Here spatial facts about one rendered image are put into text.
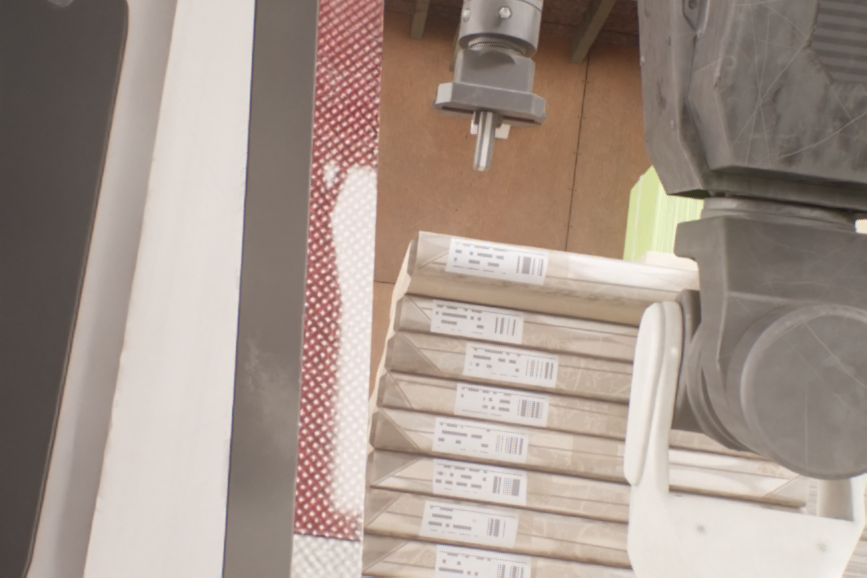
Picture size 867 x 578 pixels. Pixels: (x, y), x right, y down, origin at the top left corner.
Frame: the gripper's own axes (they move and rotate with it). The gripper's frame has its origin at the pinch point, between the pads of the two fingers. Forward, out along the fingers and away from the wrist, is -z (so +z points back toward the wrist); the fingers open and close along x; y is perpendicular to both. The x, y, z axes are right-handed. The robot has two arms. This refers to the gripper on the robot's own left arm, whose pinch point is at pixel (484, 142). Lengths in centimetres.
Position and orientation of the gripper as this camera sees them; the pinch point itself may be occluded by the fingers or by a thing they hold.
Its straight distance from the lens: 165.5
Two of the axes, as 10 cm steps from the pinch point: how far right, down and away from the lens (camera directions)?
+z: 1.3, -9.7, 1.9
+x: 9.9, 1.4, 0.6
